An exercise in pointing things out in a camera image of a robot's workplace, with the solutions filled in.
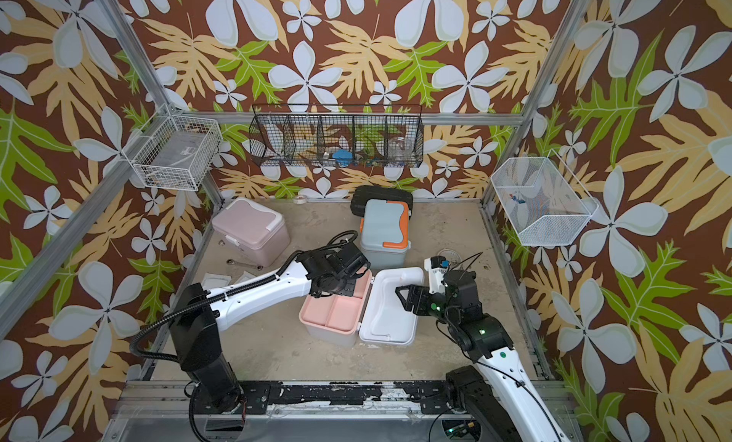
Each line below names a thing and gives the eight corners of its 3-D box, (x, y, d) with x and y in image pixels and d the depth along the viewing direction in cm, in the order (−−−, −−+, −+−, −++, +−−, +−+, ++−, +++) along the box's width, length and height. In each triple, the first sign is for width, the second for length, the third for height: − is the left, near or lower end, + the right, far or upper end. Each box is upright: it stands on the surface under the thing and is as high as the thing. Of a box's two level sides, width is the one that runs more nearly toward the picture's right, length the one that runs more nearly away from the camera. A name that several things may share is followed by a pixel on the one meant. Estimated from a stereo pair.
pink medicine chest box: (222, 249, 106) (205, 224, 94) (252, 221, 115) (240, 194, 103) (270, 274, 99) (258, 251, 88) (297, 242, 108) (289, 216, 97)
